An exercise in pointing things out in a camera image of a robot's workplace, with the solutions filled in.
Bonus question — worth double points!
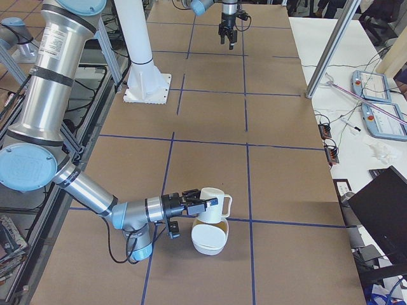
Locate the teach pendant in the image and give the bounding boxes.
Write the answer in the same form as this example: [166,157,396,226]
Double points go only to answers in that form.
[351,70,392,103]
[361,102,406,142]

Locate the crumpled white tissue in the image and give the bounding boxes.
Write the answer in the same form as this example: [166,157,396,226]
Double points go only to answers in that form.
[369,142,402,164]

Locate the black monitor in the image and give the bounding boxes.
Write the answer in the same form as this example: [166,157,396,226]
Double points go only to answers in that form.
[348,166,406,264]

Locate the stack of books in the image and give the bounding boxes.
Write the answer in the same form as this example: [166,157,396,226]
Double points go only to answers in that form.
[1,214,28,285]

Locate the white mug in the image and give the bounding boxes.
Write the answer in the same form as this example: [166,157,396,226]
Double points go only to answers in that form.
[197,187,233,224]

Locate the aluminium frame post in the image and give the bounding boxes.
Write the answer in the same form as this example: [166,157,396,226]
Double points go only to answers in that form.
[305,0,361,99]

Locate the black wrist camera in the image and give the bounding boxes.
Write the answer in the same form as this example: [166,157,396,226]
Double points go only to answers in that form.
[165,218,180,239]

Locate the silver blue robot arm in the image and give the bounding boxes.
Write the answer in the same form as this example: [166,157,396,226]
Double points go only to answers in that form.
[1,1,220,264]
[181,0,252,50]

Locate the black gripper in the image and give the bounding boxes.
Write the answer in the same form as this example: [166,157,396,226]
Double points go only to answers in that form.
[161,189,218,219]
[218,20,237,50]

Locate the far teach pendant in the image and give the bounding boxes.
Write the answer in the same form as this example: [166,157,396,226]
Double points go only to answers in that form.
[351,70,392,103]

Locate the white bowl container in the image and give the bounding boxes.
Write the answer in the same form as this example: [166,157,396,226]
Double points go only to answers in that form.
[191,218,229,255]

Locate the near teach pendant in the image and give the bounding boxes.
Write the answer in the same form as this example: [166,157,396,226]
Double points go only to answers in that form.
[361,102,406,142]

